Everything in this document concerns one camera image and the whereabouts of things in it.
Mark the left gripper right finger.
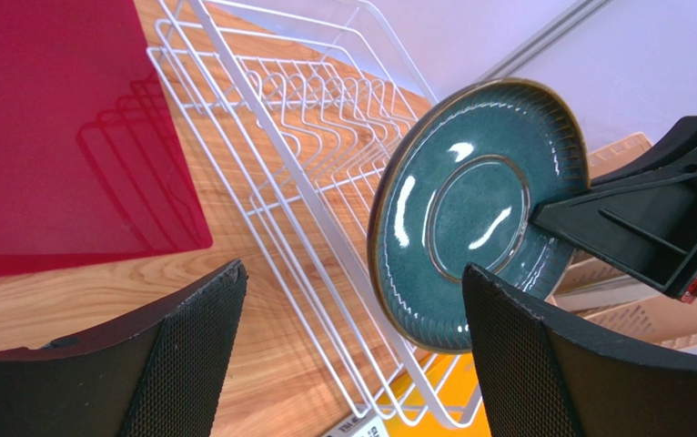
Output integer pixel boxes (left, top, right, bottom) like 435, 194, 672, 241
462, 263, 697, 436

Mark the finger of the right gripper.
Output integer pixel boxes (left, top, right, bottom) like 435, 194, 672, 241
591, 116, 697, 185
531, 115, 697, 304

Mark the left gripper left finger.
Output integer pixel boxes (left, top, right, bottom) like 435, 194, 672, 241
0, 259, 248, 436

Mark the dark grey plate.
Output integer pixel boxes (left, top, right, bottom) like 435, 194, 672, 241
366, 77, 590, 354

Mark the white wire dish rack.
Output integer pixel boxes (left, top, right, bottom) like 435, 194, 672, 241
148, 1, 482, 428

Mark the orange mat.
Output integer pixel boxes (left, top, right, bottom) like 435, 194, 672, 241
384, 354, 490, 436

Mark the white barcode label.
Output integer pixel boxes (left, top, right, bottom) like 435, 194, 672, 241
322, 412, 390, 437

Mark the red mat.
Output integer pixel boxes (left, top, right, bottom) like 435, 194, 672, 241
0, 0, 212, 277

